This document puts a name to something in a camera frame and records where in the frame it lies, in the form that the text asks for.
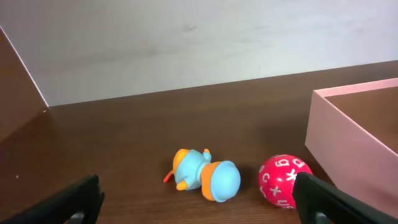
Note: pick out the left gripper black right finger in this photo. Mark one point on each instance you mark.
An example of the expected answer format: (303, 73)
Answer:
(318, 202)

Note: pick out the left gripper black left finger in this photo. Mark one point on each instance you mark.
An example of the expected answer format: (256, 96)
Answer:
(80, 203)

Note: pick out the red ball with white letters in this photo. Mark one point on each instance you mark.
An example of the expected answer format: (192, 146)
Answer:
(277, 177)

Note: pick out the white open cardboard box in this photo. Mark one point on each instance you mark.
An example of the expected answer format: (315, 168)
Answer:
(352, 133)

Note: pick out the blue and orange toy figure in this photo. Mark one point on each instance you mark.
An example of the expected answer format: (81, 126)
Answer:
(219, 181)

